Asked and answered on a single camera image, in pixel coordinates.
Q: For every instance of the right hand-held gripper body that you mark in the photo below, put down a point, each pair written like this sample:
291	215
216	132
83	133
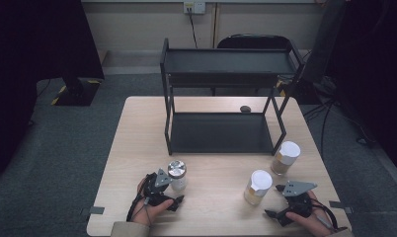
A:
298	204

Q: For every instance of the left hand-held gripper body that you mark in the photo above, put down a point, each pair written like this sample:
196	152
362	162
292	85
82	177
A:
152	189

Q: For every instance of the white-lidded jar with tan contents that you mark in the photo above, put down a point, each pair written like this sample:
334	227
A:
257	187
285	158

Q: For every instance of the glass jar with silver lid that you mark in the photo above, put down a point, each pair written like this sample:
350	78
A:
177	176

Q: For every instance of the black metal two-tier shelf rack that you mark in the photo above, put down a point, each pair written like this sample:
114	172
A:
219	131

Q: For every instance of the person's left hand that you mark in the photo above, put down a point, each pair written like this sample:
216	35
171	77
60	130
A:
143	212

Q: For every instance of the person's right hand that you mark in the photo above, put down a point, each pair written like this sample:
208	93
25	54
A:
313	225

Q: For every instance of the grey tape strip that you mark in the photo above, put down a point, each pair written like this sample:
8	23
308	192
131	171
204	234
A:
95	210
342	206

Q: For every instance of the small dark round object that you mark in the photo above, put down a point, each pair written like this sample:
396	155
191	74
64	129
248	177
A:
245	109

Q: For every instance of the black stand base striped tape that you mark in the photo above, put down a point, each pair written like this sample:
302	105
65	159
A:
301	94
78	94

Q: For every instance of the black chair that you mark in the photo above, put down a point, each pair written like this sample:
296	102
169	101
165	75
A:
252	42

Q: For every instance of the dark curtain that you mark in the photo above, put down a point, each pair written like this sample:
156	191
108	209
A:
28	65
374	72

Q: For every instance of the white wall outlet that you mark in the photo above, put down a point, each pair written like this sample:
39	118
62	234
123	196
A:
194	7

